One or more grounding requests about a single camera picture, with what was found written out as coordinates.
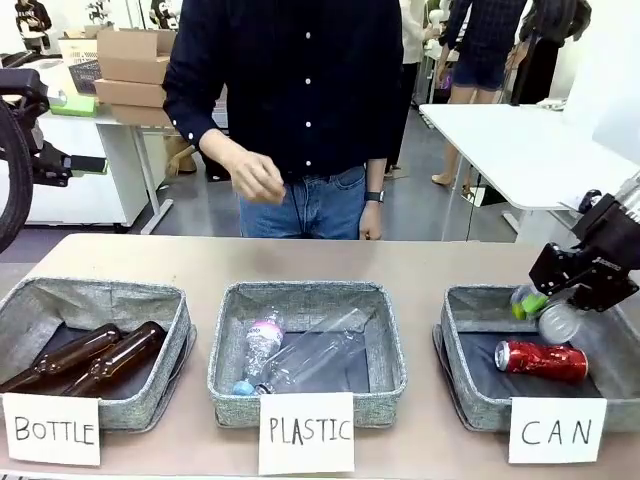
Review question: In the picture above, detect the bystander in black clothes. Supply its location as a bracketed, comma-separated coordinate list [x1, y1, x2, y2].
[509, 0, 592, 106]

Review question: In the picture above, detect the person right forearm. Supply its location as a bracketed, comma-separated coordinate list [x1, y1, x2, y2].
[198, 127, 251, 171]

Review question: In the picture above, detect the black cable connector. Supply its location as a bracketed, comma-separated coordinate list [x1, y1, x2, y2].
[577, 188, 604, 211]

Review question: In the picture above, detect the crushed silver can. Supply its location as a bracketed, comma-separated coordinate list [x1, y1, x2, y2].
[509, 284, 582, 346]

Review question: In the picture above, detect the green tissue box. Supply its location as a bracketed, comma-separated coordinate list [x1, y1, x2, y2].
[49, 93, 96, 117]

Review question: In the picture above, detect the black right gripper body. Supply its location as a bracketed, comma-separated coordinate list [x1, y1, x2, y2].
[567, 192, 640, 314]

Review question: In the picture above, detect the crushed pink label plastic bottle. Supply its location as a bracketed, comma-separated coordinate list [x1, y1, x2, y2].
[232, 307, 287, 397]

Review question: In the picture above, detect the person in dark shirt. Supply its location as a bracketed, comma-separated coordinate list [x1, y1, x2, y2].
[162, 0, 405, 241]

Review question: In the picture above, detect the grey fabric basket plastic label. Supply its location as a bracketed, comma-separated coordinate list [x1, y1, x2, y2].
[207, 280, 409, 429]

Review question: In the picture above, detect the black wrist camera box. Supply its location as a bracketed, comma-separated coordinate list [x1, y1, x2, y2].
[528, 242, 584, 297]

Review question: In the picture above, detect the large white empty table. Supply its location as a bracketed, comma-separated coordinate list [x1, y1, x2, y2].
[418, 102, 640, 244]

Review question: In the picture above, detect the grey fabric basket can label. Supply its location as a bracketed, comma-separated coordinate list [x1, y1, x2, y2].
[432, 284, 640, 434]

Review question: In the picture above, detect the black cable loop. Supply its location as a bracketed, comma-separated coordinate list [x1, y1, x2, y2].
[0, 99, 35, 254]

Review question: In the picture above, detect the brown glass bottle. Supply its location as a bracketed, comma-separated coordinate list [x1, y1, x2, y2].
[0, 323, 123, 394]
[59, 321, 168, 399]

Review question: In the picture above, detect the crushed red cola can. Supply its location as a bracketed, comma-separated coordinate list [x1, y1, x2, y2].
[493, 339, 589, 385]

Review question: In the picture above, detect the white paper sign plastic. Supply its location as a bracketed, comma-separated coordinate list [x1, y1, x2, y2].
[258, 392, 355, 476]

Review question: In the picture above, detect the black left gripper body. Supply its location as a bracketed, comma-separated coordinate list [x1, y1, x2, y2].
[0, 68, 50, 151]

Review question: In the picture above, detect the dark plastic crate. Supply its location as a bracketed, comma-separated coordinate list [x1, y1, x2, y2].
[67, 58, 101, 95]

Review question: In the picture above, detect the person right hand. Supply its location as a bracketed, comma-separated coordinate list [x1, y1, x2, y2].
[227, 149, 287, 204]

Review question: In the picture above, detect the bystander in white top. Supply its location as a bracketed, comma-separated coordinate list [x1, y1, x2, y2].
[399, 0, 427, 109]

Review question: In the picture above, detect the grey fabric basket bottle label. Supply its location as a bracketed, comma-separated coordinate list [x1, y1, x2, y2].
[0, 276, 197, 434]

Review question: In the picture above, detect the bystander in denim shorts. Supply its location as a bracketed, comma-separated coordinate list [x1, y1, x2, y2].
[432, 0, 526, 189]

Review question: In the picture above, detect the white paper sign bottle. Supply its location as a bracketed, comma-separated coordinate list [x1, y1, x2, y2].
[2, 392, 101, 467]

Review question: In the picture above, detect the white desk with boxes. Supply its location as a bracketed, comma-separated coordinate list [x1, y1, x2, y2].
[37, 112, 176, 236]

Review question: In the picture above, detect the person left hand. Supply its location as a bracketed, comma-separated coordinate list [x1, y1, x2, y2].
[358, 202, 384, 241]

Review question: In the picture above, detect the white plastic crate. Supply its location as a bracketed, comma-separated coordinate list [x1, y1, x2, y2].
[58, 37, 99, 66]

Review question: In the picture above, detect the open cardboard box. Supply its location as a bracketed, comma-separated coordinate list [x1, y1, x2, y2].
[96, 27, 177, 85]

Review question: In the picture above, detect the white paper sign can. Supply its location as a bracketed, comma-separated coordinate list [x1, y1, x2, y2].
[508, 397, 608, 465]

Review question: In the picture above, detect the closed flat cardboard box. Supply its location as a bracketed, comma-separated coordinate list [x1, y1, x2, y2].
[93, 78, 169, 109]
[109, 103, 174, 127]

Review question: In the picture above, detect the clear plastic bottle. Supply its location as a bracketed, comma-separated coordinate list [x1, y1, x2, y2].
[254, 307, 376, 396]

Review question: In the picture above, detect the bystander in dark hoodie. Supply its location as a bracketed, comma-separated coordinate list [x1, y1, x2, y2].
[14, 0, 53, 51]

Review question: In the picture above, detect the brown paper bag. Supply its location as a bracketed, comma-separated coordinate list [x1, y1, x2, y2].
[164, 134, 199, 176]

